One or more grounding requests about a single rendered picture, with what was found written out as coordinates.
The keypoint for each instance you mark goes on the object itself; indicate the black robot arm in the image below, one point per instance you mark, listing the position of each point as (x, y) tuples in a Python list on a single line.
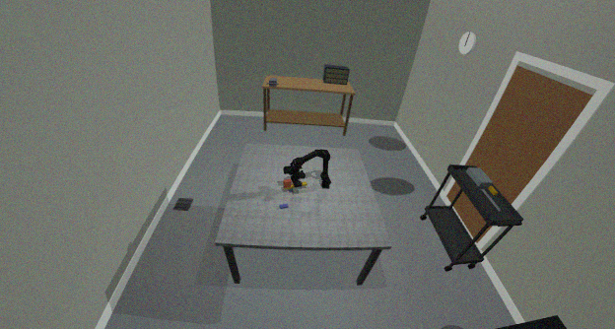
[(297, 163)]

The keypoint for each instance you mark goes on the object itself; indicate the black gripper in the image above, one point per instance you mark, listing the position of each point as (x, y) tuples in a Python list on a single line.
[(295, 180)]

